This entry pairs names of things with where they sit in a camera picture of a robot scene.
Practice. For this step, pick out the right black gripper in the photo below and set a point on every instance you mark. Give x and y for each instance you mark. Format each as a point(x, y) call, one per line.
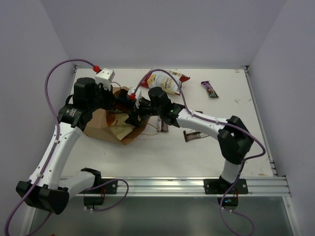
point(133, 119)

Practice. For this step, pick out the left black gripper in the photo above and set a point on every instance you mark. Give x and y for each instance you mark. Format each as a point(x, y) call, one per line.
point(117, 100)

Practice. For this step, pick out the cream snack packet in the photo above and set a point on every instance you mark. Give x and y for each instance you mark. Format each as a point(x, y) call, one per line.
point(117, 124)

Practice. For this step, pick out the blue snack bag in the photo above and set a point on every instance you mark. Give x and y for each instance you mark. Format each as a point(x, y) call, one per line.
point(122, 99)

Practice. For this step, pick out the brown paper bag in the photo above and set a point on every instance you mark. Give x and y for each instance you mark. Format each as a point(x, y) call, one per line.
point(97, 128)

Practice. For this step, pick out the brown M&M's packet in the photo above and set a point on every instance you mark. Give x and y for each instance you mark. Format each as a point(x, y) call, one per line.
point(193, 135)
point(161, 126)

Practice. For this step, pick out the red snack packet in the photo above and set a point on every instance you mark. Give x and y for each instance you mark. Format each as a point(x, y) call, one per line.
point(167, 81)

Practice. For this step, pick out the purple candy packet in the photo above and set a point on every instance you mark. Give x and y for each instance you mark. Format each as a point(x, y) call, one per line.
point(209, 89)

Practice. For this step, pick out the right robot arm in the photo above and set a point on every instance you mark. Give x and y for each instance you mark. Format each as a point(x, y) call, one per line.
point(231, 134)

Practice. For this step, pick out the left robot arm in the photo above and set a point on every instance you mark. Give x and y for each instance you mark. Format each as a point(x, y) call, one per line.
point(45, 190)

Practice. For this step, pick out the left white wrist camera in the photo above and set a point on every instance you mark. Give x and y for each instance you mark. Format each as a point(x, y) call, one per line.
point(103, 76)

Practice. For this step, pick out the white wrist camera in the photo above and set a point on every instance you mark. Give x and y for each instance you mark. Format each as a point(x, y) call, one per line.
point(134, 96)
point(103, 76)

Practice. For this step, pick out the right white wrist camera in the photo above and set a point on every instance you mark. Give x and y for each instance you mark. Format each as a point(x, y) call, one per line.
point(134, 96)

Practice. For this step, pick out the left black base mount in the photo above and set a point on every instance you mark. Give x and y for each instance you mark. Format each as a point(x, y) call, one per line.
point(96, 197)

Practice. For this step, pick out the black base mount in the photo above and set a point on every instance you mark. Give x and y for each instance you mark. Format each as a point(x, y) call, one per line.
point(96, 197)
point(221, 191)

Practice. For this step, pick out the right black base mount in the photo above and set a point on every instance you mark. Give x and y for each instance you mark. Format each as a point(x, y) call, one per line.
point(221, 191)

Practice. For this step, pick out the aluminium mounting rail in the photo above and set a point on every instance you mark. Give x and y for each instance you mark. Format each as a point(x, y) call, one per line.
point(199, 187)

